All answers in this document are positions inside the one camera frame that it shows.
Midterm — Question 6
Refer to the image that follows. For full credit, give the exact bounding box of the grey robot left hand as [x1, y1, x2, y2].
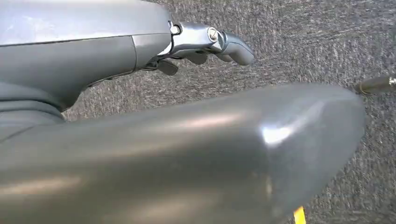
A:
[0, 0, 366, 224]

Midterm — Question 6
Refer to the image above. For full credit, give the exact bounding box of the yellow floor tape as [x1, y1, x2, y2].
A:
[293, 206, 307, 224]

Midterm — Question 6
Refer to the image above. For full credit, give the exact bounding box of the dark metal-tipped leg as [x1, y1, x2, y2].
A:
[354, 75, 396, 95]

